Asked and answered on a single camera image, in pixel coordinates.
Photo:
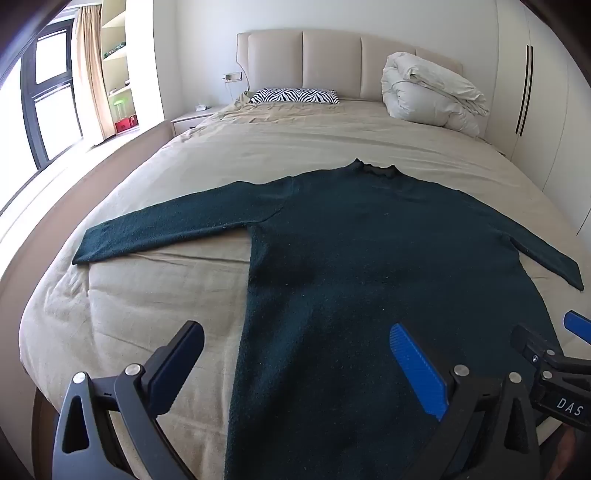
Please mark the beige padded headboard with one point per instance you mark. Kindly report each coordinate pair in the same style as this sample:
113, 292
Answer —
332, 60

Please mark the white nightstand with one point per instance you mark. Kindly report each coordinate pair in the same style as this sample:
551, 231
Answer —
189, 121

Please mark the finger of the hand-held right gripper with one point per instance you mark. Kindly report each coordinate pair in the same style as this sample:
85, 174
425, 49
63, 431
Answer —
531, 344
579, 325

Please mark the green lamp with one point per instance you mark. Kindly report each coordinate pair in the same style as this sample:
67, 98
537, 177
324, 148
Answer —
119, 104

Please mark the folded white duvet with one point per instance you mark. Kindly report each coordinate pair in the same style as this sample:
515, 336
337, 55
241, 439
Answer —
429, 97

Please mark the beige curtain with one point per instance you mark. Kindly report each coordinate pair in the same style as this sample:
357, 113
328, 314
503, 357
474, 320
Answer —
92, 78

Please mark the white wall shelf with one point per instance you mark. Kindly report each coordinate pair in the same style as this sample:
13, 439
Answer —
115, 60

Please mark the red box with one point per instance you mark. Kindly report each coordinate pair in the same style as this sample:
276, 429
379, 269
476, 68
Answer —
125, 124

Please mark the dark teal knit sweater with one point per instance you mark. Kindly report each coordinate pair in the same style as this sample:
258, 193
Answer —
369, 254

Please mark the zebra print pillow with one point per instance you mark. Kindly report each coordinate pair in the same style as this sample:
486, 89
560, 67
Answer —
295, 95

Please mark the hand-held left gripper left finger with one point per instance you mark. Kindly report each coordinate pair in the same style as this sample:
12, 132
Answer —
175, 364

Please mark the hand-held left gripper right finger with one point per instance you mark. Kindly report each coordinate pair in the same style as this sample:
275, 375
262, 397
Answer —
415, 364

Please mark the black framed window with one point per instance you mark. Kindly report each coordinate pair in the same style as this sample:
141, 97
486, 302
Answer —
30, 92

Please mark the bed with beige sheet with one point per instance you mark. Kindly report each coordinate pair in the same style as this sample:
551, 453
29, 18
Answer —
277, 138

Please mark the white wall charger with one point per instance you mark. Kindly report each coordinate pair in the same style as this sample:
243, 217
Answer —
232, 77

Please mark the white wardrobe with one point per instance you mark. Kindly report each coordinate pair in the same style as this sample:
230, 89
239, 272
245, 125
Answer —
558, 115

